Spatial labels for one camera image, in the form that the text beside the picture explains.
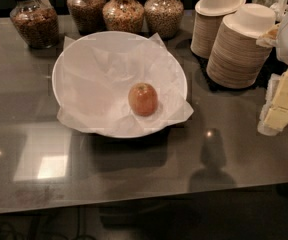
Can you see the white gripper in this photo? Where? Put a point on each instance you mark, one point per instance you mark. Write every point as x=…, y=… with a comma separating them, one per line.
x=275, y=112

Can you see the red yellow apple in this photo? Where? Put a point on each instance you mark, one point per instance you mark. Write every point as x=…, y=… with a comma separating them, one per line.
x=143, y=99

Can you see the white bowl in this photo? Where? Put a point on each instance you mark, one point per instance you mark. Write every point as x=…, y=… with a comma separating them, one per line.
x=84, y=84

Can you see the front stack paper bowls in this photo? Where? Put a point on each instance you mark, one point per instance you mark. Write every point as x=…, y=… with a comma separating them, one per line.
x=235, y=45

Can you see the stack paper bowls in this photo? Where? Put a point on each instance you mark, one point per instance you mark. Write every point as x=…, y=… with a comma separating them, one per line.
x=208, y=18
x=235, y=45

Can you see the rear stack paper bowls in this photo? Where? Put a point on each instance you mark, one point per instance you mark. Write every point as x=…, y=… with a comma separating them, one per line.
x=208, y=18

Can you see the glass jar light cereal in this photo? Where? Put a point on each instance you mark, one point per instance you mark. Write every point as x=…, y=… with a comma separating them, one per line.
x=163, y=17

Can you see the glass jar colourful cereal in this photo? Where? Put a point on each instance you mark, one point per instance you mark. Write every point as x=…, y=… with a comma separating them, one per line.
x=123, y=15

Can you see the white crumpled paper liner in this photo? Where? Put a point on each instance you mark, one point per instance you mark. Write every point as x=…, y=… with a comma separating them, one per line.
x=100, y=80

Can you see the glass jar brown cereal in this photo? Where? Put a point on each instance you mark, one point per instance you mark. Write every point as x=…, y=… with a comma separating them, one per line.
x=87, y=15

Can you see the glass jar dark cereal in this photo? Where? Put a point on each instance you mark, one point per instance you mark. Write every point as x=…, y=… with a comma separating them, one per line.
x=36, y=21

